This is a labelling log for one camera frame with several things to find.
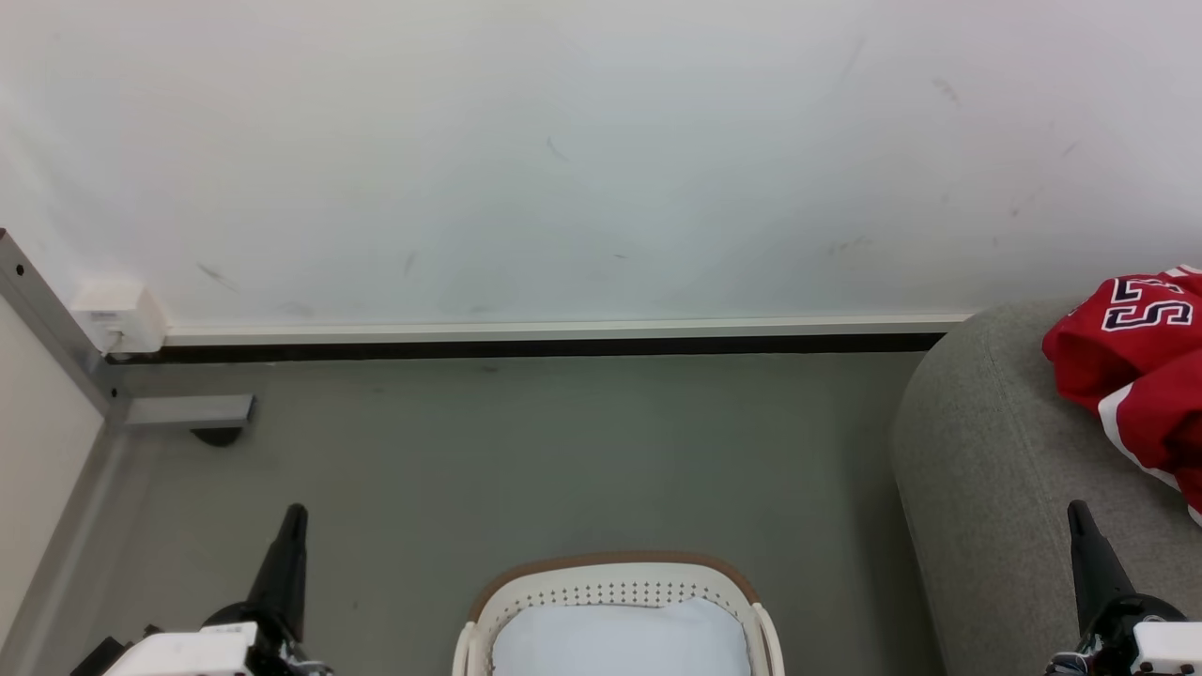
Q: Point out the black round foot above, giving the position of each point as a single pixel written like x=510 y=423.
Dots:
x=216 y=436

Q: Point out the beige partition panel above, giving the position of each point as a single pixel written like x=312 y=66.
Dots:
x=38 y=451

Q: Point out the white wall socket box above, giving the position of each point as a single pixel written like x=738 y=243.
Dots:
x=117 y=317

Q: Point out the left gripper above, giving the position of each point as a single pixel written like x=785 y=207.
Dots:
x=235 y=648

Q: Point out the red basketball jersey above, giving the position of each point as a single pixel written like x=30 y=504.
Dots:
x=1141 y=376

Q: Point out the grey metal partition post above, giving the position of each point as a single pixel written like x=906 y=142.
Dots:
x=47 y=305

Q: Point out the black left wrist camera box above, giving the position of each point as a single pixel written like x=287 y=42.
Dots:
x=99 y=659

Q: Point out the grey metal foot bar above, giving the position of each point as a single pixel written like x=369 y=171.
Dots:
x=188 y=410

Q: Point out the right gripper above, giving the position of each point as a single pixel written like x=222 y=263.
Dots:
x=1146 y=643

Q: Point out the white laundry basket brown rim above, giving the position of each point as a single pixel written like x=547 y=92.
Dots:
x=610 y=580

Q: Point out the grey fabric sofa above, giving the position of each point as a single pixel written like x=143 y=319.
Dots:
x=995 y=488

